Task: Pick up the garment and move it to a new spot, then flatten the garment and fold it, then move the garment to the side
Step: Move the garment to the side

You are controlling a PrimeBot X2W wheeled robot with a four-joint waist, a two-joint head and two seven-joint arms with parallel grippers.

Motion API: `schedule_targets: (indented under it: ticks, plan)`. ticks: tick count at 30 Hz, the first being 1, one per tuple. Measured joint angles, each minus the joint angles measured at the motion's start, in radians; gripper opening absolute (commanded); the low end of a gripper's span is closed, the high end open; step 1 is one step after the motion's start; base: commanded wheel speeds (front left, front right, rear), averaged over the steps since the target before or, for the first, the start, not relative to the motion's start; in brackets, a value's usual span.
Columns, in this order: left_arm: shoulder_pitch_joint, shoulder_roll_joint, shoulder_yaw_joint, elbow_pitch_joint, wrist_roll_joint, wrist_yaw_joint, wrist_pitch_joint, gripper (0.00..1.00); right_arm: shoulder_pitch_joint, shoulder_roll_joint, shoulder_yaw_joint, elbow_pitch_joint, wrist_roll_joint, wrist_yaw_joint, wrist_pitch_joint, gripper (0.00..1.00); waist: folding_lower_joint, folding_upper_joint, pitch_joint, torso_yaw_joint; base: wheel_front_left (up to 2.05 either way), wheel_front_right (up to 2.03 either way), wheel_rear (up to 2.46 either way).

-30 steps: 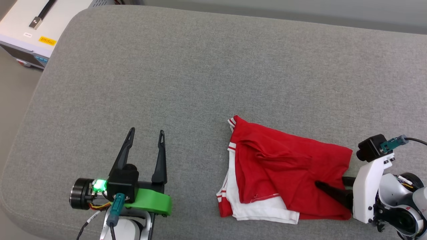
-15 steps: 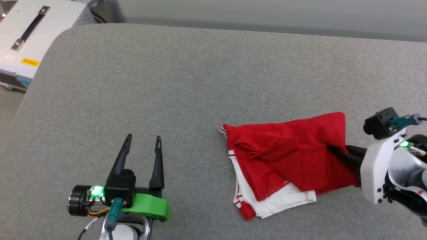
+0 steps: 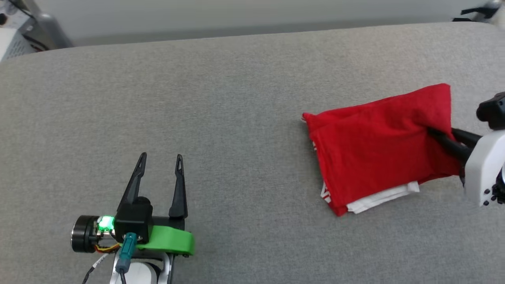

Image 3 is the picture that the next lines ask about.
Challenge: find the white equipment box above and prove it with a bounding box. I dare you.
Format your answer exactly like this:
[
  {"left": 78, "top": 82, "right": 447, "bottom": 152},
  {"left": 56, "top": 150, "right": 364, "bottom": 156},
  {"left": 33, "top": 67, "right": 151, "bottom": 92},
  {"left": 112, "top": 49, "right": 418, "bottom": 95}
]
[{"left": 0, "top": 27, "right": 38, "bottom": 63}]

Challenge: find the white and black floor stand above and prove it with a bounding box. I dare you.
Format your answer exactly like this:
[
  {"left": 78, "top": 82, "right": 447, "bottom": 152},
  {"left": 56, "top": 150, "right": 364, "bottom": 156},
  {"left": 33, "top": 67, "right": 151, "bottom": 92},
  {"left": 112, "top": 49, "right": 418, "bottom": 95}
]
[{"left": 451, "top": 0, "right": 505, "bottom": 22}]

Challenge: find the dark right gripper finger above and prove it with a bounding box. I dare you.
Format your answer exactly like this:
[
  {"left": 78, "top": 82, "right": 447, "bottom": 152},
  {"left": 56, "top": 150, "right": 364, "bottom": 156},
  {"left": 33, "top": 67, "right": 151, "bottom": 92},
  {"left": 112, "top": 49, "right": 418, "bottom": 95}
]
[
  {"left": 428, "top": 127, "right": 473, "bottom": 164},
  {"left": 451, "top": 128, "right": 483, "bottom": 149}
]

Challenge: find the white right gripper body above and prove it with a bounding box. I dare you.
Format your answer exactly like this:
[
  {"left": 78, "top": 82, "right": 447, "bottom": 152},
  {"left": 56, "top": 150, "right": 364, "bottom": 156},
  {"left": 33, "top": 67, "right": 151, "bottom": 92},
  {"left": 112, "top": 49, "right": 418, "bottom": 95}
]
[{"left": 463, "top": 130, "right": 505, "bottom": 207}]

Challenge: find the teal left camera cable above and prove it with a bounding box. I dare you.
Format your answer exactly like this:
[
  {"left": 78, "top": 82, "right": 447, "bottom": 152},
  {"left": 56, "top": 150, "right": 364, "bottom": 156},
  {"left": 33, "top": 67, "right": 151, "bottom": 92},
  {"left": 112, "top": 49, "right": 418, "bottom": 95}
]
[{"left": 115, "top": 232, "right": 138, "bottom": 284}]

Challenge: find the red and white jersey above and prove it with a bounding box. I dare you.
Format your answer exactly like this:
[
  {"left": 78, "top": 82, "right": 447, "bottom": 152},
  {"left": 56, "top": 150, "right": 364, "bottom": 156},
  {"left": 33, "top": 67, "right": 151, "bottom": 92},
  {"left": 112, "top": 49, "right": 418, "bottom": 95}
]
[{"left": 302, "top": 83, "right": 462, "bottom": 217}]

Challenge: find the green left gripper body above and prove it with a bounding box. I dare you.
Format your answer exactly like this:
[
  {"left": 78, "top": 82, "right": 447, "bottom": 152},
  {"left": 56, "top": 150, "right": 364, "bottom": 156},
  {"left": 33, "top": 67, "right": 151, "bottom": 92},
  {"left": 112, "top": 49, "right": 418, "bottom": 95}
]
[{"left": 71, "top": 215, "right": 195, "bottom": 256}]

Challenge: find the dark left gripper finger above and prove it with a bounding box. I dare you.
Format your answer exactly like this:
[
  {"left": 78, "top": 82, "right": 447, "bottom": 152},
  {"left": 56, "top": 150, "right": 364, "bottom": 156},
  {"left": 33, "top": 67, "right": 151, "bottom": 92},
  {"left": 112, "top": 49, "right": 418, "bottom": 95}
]
[
  {"left": 117, "top": 152, "right": 148, "bottom": 214},
  {"left": 168, "top": 154, "right": 189, "bottom": 220}
]

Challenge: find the grey partition foot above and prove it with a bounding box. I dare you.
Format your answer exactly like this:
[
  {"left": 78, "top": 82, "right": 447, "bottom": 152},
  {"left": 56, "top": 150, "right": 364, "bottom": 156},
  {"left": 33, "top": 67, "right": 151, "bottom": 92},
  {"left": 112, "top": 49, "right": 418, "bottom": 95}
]
[{"left": 18, "top": 11, "right": 74, "bottom": 50}]

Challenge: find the white partition panel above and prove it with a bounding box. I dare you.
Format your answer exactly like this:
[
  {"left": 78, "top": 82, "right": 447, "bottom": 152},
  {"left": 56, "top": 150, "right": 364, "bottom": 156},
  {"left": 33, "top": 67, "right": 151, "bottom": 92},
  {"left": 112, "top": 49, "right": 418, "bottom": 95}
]
[{"left": 34, "top": 0, "right": 505, "bottom": 41}]

